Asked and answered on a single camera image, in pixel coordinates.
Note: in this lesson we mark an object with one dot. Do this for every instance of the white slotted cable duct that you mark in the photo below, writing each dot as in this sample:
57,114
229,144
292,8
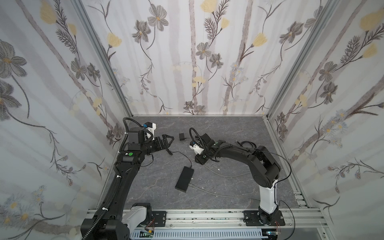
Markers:
207,234

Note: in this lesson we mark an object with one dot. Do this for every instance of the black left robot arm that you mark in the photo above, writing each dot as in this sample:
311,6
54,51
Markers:
107,223

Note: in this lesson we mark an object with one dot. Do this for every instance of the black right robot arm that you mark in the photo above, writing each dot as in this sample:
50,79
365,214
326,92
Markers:
264,168

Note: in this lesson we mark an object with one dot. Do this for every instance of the black network switch box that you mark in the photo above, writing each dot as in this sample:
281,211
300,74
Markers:
184,179

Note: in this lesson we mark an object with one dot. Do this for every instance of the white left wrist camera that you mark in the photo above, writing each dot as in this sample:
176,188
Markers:
150,130

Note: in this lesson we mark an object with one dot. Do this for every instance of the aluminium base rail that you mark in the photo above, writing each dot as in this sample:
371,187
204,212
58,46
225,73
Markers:
292,224

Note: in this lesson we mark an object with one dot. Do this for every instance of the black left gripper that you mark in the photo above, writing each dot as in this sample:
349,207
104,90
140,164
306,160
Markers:
157,143

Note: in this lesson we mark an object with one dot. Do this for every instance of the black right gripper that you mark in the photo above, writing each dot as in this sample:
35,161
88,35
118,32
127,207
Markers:
205,154

